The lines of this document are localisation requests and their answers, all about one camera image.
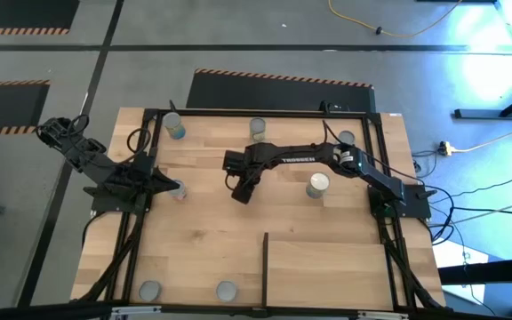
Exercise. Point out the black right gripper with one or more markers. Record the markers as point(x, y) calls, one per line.
point(252, 174)

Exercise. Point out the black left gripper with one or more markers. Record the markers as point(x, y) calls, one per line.
point(138, 180)

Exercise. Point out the blue yellow cherries can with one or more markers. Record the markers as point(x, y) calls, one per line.
point(318, 183)
point(173, 124)
point(179, 192)

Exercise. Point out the yellow patterned can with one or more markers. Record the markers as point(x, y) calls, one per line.
point(226, 290)

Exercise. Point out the orange white squash can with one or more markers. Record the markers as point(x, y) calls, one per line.
point(149, 290)

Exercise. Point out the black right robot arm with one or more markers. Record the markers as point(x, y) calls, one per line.
point(300, 156)

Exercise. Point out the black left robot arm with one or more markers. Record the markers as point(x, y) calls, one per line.
point(82, 153)

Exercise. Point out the black hazard-striped floor mat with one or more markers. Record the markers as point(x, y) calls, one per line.
point(20, 13)
point(2, 106)
point(274, 93)

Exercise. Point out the white green labelled can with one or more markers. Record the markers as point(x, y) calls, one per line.
point(347, 137)

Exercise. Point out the black rig crossbar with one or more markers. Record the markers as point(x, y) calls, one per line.
point(38, 312)

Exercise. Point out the yellow power strip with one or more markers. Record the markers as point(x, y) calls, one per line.
point(445, 148)

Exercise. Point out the black desk leg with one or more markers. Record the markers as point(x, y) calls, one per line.
point(482, 114)

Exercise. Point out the black metal beam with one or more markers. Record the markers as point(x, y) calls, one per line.
point(496, 269)

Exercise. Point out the black aluminium table frame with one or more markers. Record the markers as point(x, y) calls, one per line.
point(260, 114)

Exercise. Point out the black hook bracket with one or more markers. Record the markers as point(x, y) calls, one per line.
point(337, 107)

